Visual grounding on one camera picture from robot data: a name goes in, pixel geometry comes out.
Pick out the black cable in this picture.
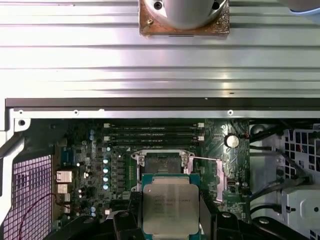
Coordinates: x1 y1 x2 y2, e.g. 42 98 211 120
249 203 285 220
249 119 297 147

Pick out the silver coin battery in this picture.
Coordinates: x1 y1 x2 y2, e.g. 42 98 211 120
225 134 240 149

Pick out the white metal drive cage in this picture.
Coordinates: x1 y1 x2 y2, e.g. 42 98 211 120
279 124 320 240

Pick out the CPU socket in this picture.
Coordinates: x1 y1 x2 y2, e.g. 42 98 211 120
131 149 194 194

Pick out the thin red wire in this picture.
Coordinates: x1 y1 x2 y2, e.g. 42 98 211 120
16 192 62 240

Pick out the silver finned heat sink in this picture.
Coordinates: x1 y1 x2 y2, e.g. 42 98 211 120
57 183 73 195
56 170 74 183

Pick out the black RAM slot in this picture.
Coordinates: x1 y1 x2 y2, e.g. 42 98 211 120
103 135 205 140
109 139 198 145
103 123 205 129
109 128 198 134

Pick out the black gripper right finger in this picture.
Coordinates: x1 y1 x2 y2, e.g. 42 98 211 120
199 190 320 240

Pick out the square brown base plate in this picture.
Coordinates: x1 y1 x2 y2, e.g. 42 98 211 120
138 0 231 39

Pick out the pale blue rounded object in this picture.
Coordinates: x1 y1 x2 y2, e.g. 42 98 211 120
289 0 320 16

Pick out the CPU with silver top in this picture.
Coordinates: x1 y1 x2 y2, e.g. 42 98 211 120
140 173 201 238

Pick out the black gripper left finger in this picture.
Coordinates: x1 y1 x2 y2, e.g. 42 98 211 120
44 192 144 240

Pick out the open PC case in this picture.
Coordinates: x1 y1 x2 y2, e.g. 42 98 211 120
0 97 320 240

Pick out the metal socket cover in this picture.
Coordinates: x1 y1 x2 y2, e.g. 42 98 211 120
192 155 229 202

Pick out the green motherboard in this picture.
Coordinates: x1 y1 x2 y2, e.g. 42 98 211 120
53 118 251 240

